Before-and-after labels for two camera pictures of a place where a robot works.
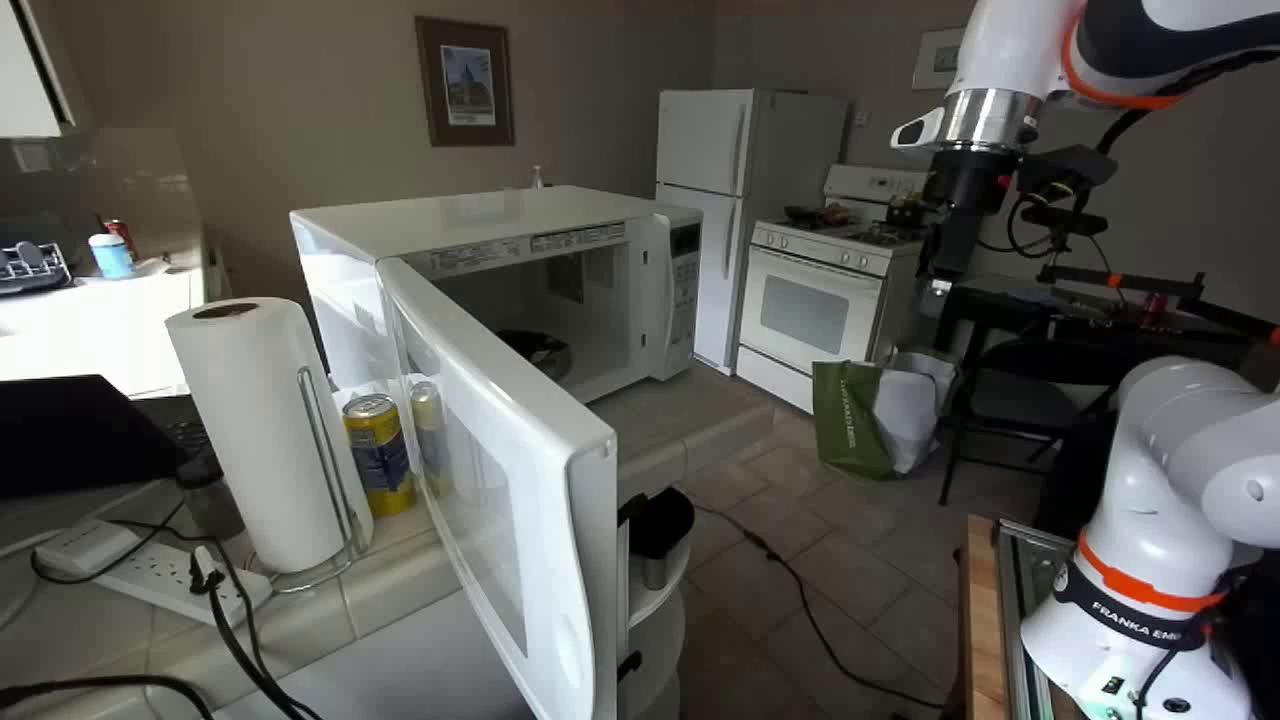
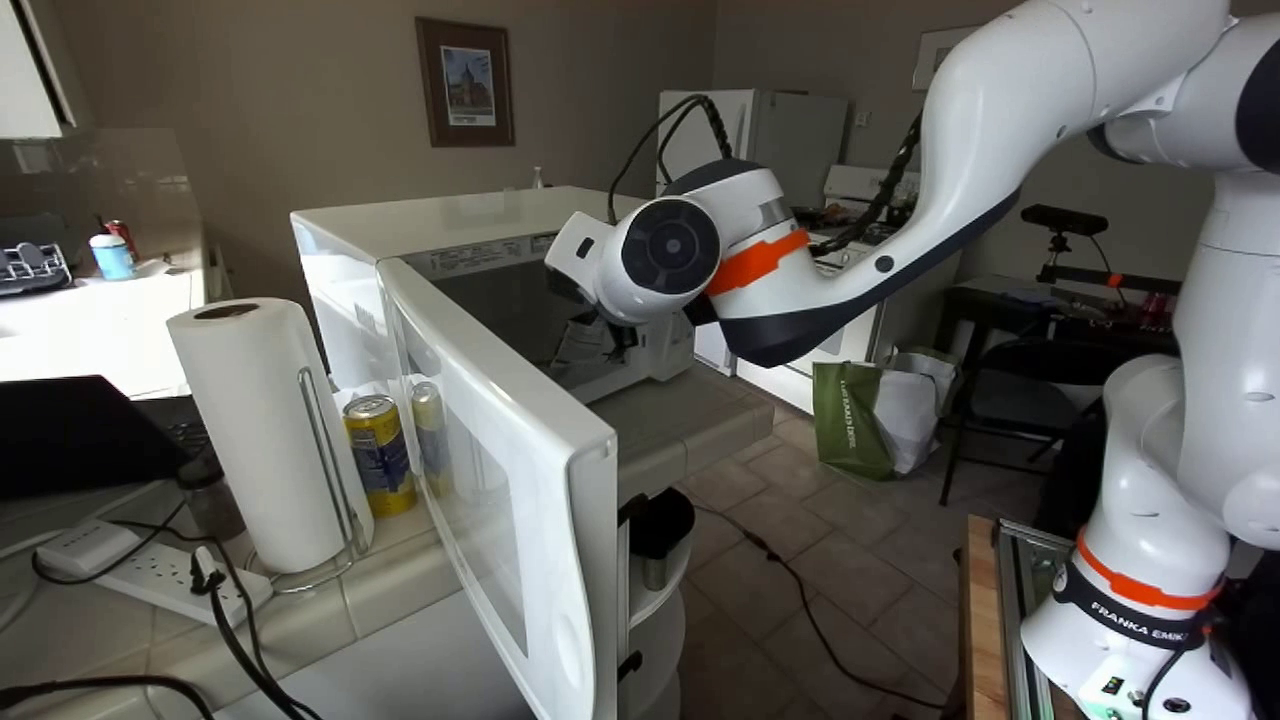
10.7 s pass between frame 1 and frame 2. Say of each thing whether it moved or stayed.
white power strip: stayed
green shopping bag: stayed
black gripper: moved
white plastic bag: stayed
